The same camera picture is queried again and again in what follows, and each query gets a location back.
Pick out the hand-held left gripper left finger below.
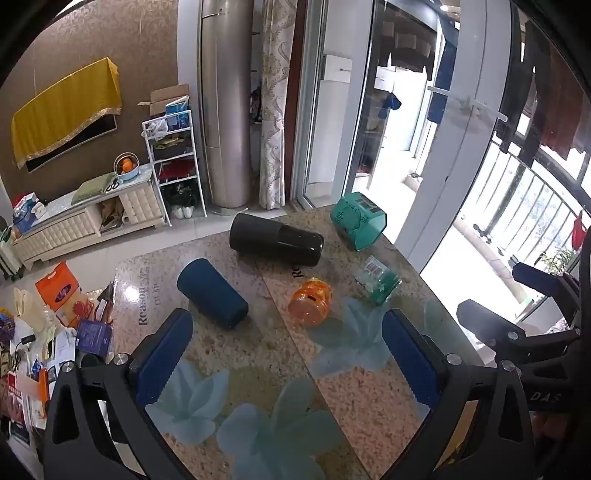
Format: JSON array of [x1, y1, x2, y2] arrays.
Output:
[[42, 308, 195, 480]]

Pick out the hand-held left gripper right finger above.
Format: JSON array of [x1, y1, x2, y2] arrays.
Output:
[[378, 308, 537, 480]]

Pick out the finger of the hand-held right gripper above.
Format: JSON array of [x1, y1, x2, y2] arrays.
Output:
[[456, 298, 580, 366], [512, 261, 583, 324]]

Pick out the dark blue cup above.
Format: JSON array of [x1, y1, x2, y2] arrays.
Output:
[[177, 259, 249, 330]]

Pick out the clear green-label cup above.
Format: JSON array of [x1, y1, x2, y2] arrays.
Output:
[[355, 256, 402, 306]]

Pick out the orange translucent cup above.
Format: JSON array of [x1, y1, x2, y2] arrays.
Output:
[[288, 277, 332, 328]]

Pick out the teal hexagonal box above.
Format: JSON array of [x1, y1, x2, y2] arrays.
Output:
[[329, 191, 387, 252]]

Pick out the black cup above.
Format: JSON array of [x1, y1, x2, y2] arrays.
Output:
[[229, 213, 325, 267]]

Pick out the green potted plant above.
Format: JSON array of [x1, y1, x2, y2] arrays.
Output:
[[538, 247, 578, 277]]

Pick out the red hanging cloth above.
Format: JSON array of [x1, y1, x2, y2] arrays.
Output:
[[571, 210, 589, 250]]

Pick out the purple box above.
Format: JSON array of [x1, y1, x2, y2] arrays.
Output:
[[75, 318, 114, 357]]

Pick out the balcony railing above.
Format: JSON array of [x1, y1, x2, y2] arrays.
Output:
[[471, 134, 591, 298]]

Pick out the orange shopping bag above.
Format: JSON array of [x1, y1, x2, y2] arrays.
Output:
[[35, 261, 94, 329]]

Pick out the pile of papers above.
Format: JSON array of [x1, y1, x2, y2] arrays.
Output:
[[0, 305, 85, 446]]

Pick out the cream cloth bag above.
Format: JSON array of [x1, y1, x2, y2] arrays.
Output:
[[13, 287, 57, 334]]

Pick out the white tv cabinet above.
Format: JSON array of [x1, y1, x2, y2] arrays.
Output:
[[11, 162, 167, 272]]

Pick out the dark red hanging garment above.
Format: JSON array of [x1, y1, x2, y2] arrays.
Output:
[[539, 44, 589, 161]]

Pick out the green cushion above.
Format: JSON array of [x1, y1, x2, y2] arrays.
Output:
[[71, 172, 117, 205]]

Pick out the black hanging pants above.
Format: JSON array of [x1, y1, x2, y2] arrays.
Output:
[[494, 18, 552, 163]]

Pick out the fruit basket with oranges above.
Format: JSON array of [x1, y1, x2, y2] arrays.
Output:
[[114, 152, 141, 182]]

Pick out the blue tissue box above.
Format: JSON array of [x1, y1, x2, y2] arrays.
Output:
[[13, 203, 47, 234]]

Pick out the white metal shelf rack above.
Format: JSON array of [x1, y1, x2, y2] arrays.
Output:
[[141, 110, 208, 228]]

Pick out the blue hanging shirt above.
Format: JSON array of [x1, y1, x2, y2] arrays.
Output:
[[427, 34, 459, 124]]

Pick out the white plastic bag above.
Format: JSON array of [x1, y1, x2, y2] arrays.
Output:
[[144, 118, 169, 141]]

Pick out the blue carton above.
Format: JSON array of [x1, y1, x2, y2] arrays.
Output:
[[165, 102, 192, 132]]

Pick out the silver standing air conditioner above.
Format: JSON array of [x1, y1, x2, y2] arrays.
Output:
[[198, 0, 256, 216]]

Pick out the cardboard box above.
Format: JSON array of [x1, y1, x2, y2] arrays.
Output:
[[139, 84, 191, 117]]

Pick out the yellow cloth cover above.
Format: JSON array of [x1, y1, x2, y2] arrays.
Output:
[[11, 57, 123, 169]]

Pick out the row of dark hanging clothes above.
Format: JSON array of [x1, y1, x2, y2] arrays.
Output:
[[376, 7, 438, 81]]

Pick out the beige patterned curtain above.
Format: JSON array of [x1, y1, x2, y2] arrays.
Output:
[[259, 0, 297, 211]]

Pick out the white sliding door frame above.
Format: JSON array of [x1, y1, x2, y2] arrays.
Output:
[[396, 0, 514, 274]]

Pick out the white door handle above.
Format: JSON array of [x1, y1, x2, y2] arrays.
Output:
[[427, 85, 509, 123]]

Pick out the black wall television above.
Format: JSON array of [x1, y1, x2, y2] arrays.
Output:
[[24, 113, 118, 173]]

